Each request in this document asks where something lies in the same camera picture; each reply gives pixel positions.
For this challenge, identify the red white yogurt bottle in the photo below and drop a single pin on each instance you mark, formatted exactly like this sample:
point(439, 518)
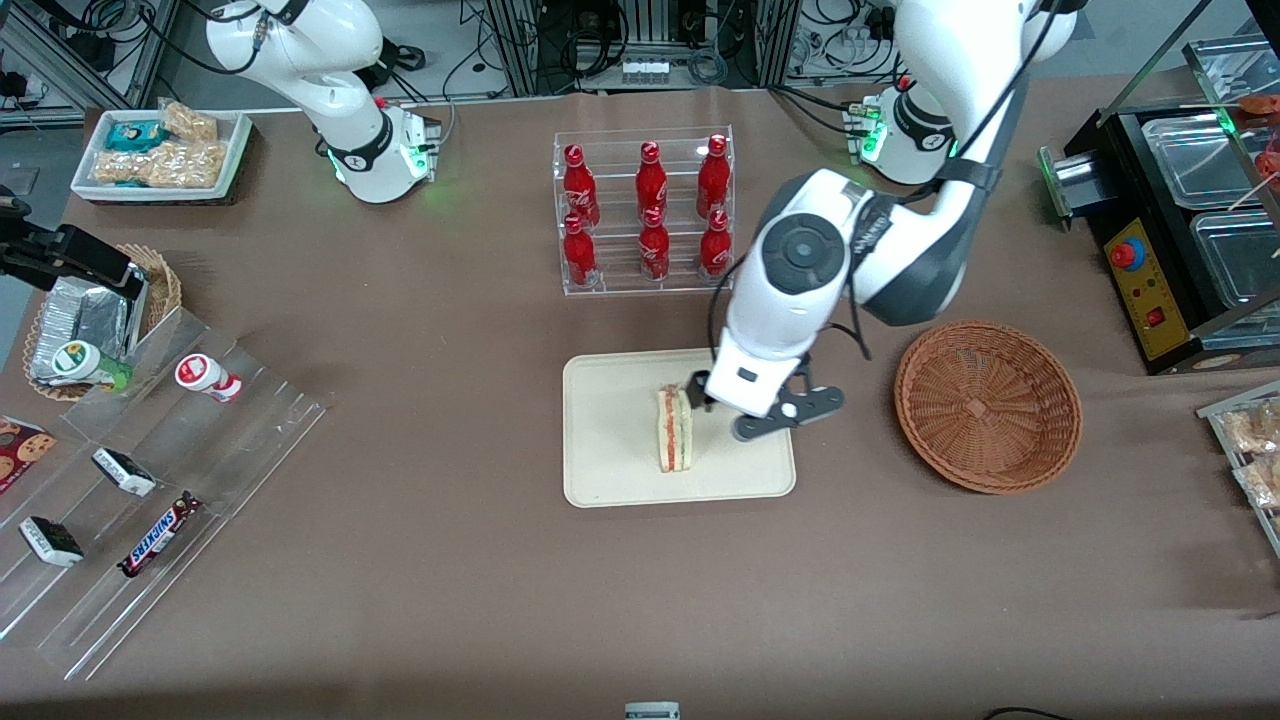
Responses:
point(205, 377)

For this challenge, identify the red sausage on skewer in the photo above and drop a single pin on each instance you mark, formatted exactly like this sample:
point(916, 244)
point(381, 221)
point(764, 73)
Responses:
point(1265, 103)
point(1272, 160)

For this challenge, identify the small grey white device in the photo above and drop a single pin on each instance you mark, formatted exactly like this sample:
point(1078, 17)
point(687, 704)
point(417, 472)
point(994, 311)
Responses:
point(652, 711)

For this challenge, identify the white power strip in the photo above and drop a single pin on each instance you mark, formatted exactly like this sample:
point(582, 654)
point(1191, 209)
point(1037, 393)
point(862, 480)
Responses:
point(645, 68)

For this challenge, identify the Snickers chocolate bar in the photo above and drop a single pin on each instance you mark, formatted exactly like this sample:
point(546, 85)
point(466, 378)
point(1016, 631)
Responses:
point(160, 535)

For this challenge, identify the steel food pan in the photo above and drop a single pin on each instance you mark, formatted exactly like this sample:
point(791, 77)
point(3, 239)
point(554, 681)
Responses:
point(1240, 260)
point(1195, 160)

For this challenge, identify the red cookie box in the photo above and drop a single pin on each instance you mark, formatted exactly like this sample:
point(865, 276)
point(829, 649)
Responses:
point(22, 452)

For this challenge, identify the brown round wicker basket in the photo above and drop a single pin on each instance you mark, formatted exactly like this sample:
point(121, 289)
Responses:
point(985, 405)

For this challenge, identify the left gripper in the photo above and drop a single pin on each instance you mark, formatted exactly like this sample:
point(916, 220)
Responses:
point(698, 389)

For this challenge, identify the teal snack packet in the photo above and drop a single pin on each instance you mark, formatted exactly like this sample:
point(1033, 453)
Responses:
point(135, 135)

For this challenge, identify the large puffed rice snack pack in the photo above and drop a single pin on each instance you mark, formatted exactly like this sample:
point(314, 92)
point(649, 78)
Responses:
point(160, 165)

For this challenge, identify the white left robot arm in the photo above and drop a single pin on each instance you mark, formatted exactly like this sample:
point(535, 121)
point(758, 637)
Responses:
point(960, 60)

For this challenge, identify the aluminium foil container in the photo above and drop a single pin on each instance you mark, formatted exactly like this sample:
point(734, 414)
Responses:
point(85, 315)

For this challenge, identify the small puffed rice snack pack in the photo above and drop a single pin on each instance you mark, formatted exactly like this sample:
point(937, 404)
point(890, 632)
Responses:
point(190, 122)

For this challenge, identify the light tan wicker basket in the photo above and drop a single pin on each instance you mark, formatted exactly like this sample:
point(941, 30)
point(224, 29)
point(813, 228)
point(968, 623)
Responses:
point(165, 280)

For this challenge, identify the beige plastic tray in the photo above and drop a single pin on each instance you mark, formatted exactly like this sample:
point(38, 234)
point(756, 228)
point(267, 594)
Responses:
point(620, 440)

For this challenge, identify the clear acrylic bottle rack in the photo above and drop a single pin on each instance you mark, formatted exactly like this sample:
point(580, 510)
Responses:
point(620, 210)

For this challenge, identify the green white yogurt bottle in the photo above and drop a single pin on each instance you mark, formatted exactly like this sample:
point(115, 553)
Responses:
point(85, 365)

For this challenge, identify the clear acrylic stepped display stand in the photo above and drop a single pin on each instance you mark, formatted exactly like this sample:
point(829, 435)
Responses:
point(230, 450)

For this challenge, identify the triangle sandwich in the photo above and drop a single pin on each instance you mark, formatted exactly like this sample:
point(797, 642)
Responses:
point(674, 430)

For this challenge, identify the white snack bin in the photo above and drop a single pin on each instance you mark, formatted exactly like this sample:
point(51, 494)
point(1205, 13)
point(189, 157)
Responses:
point(235, 150)

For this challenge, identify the red cola bottle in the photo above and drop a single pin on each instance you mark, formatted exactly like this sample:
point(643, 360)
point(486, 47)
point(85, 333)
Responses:
point(713, 180)
point(578, 190)
point(715, 248)
point(654, 250)
point(651, 185)
point(579, 258)

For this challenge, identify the aluminium frame equipment rack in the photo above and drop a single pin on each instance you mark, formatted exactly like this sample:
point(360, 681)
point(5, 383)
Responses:
point(520, 40)

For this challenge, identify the small black white box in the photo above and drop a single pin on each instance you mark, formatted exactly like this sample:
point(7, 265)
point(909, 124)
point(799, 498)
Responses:
point(50, 542)
point(125, 472)

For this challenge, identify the black food warmer yellow panel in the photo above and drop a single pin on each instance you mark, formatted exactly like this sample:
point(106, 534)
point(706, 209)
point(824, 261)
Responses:
point(1150, 290)

